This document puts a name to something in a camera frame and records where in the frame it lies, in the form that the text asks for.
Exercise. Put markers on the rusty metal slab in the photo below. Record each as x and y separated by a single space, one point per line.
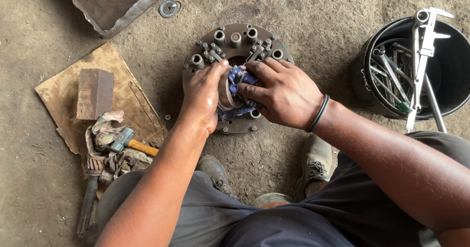
110 4

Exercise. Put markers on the person's right hand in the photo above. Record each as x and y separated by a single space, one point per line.
290 96

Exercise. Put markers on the person's left dusty shoe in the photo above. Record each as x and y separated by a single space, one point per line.
215 171

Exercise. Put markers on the dirty beige rag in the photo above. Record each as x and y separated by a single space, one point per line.
104 133

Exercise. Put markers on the round metal can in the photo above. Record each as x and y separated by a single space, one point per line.
271 199

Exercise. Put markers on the steel vernier caliper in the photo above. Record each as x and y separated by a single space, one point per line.
426 45

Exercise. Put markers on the person's left hand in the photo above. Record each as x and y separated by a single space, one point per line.
200 100

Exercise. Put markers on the round grey metal disc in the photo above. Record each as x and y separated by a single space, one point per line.
168 8

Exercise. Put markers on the blue cleaning rag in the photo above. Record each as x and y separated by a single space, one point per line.
238 76

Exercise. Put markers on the worn brown cardboard sheet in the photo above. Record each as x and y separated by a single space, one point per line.
126 92

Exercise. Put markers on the person's left fingers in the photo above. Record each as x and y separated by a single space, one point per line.
218 69

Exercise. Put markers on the rusty rectangular metal block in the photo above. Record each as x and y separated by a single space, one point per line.
94 94

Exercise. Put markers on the person's dusty shoe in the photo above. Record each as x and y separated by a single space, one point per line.
315 159
215 171

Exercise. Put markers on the black rubber wristband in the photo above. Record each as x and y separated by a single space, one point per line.
319 113

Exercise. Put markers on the grey metal rod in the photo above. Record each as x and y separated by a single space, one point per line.
435 105

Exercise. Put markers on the person's right dusty shoe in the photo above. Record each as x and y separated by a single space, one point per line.
315 159

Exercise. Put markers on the bunch of steel wrenches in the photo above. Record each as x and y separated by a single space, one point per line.
391 74

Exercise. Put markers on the person's grey trousers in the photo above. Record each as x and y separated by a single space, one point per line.
293 225

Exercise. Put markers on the round steel clutch pressure plate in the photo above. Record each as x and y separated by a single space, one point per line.
235 53

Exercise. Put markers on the black plastic bucket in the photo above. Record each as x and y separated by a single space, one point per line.
451 74

